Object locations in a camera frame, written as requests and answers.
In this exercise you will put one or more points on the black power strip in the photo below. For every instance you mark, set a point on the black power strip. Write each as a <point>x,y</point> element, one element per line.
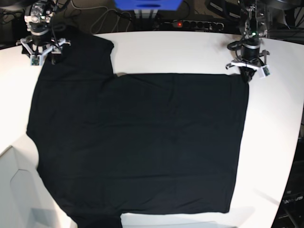
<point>192,25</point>

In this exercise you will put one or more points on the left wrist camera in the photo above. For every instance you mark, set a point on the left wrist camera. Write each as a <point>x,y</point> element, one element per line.
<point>264,71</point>

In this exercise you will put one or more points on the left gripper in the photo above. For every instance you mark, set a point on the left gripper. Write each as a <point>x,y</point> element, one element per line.
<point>248,57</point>

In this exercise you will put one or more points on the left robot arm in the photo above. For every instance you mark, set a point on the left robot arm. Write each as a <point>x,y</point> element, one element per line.
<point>252,22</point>

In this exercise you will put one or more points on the blue plastic bin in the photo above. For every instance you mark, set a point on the blue plastic bin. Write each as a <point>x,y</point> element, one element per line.
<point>148,4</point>

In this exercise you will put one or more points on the black T-shirt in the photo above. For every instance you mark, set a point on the black T-shirt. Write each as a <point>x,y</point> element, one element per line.
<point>139,143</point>

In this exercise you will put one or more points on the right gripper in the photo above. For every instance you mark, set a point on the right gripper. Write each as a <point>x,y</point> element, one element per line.
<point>43,46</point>

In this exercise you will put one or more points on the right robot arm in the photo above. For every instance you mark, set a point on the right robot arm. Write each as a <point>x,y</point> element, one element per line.
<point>39,19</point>

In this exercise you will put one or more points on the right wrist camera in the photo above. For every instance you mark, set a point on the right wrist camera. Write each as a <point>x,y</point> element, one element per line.
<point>36,60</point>

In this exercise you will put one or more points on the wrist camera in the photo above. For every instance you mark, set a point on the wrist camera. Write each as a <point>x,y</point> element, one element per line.
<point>36,60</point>
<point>264,71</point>

